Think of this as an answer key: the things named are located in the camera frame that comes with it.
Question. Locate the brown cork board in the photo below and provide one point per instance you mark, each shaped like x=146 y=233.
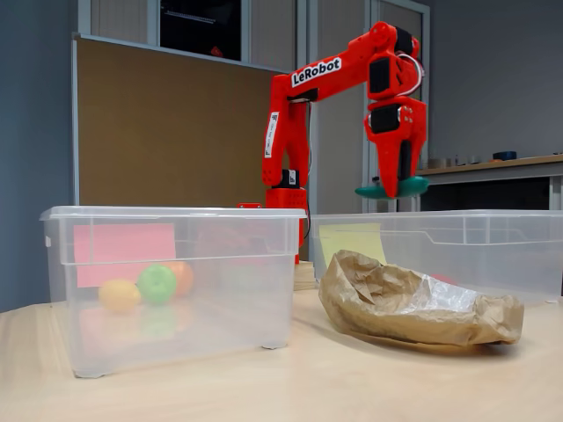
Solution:
x=176 y=132

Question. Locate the yellow paper note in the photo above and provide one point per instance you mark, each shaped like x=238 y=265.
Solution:
x=347 y=242

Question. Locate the yellow toy lemon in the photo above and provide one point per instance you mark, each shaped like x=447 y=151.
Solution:
x=119 y=296

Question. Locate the green toy apple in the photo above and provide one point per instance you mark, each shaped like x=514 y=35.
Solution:
x=156 y=285

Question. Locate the grey sideboard with wooden top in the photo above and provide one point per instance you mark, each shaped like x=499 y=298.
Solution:
x=506 y=184

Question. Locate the dark green toy cucumber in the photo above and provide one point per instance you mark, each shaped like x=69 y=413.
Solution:
x=369 y=191

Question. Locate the pink paper note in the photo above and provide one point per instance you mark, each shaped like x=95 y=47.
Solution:
x=114 y=255

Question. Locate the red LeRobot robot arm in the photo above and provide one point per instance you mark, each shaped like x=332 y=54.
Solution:
x=286 y=132

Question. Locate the red table clamp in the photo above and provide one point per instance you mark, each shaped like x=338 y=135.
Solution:
x=249 y=205

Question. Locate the toy orange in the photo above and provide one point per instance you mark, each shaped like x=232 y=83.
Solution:
x=185 y=277

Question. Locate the red toy pepper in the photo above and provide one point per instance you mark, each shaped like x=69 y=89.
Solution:
x=442 y=279

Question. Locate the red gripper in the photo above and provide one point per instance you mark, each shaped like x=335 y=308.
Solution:
x=392 y=132

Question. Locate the clear plastic bin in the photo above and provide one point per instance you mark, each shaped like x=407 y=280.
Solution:
x=506 y=255
x=228 y=307

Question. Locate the crumpled brown paper bag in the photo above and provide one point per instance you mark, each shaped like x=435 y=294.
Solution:
x=396 y=316

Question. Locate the wooden base block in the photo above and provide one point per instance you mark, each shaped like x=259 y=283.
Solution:
x=305 y=277

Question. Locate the grey tall cabinet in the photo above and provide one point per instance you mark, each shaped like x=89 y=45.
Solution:
x=334 y=22

